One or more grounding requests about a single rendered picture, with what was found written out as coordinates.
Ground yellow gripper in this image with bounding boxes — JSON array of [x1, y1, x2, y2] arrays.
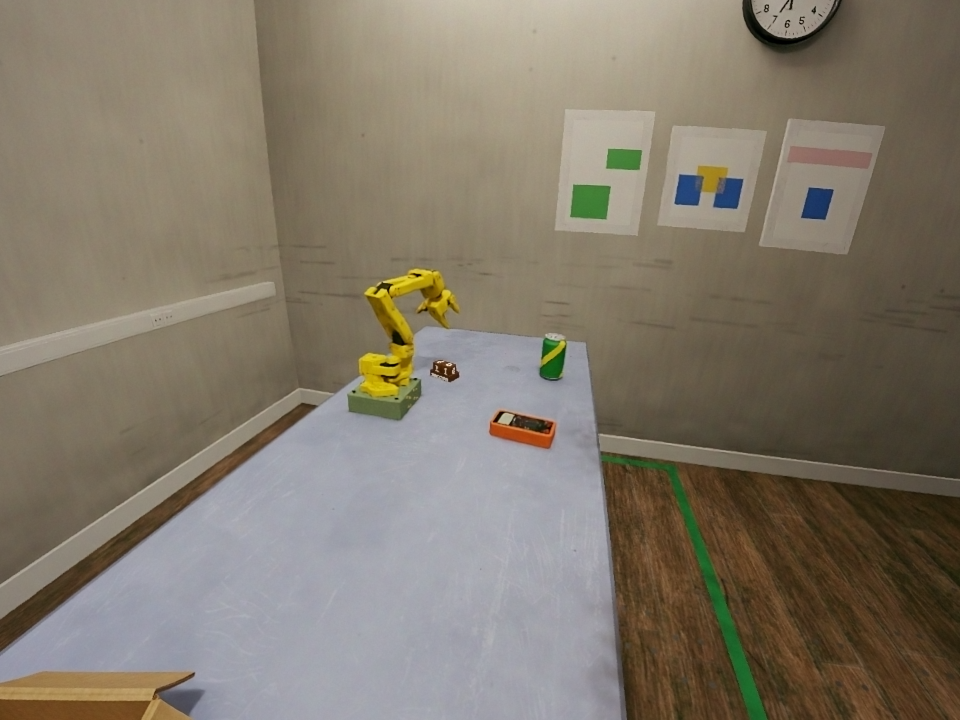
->
[[415, 290, 459, 329]]

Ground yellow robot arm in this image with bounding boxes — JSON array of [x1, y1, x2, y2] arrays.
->
[[360, 269, 445, 397]]

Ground green and yellow drink can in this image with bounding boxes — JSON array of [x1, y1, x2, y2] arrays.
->
[[540, 333, 567, 380]]

